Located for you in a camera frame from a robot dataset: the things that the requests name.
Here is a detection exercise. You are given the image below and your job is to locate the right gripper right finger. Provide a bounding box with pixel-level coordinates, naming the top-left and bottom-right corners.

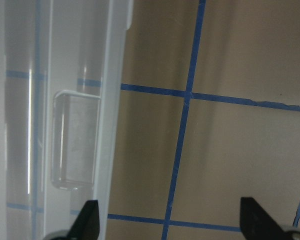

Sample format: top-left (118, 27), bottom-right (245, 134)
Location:
top-left (240, 197), bottom-right (288, 240)

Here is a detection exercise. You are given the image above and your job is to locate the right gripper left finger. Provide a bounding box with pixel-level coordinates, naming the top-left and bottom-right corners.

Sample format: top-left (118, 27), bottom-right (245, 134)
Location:
top-left (69, 200), bottom-right (100, 240)

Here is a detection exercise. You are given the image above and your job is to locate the clear plastic box lid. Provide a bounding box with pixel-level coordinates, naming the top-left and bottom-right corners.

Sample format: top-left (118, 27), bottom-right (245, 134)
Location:
top-left (0, 0), bottom-right (134, 240)

